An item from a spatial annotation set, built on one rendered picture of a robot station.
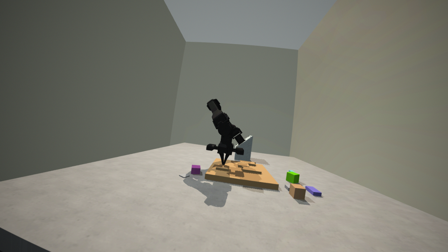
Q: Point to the brown cube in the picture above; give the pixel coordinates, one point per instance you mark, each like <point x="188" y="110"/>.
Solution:
<point x="297" y="191"/>

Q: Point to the green block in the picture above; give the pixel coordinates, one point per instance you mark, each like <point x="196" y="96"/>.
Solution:
<point x="292" y="177"/>

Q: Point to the orange puzzle board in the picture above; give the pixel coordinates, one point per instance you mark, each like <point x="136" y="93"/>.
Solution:
<point x="242" y="173"/>

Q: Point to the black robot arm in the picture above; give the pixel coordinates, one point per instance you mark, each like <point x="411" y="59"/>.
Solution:
<point x="225" y="128"/>

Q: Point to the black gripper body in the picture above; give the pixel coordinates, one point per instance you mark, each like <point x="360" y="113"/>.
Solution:
<point x="239" y="151"/>

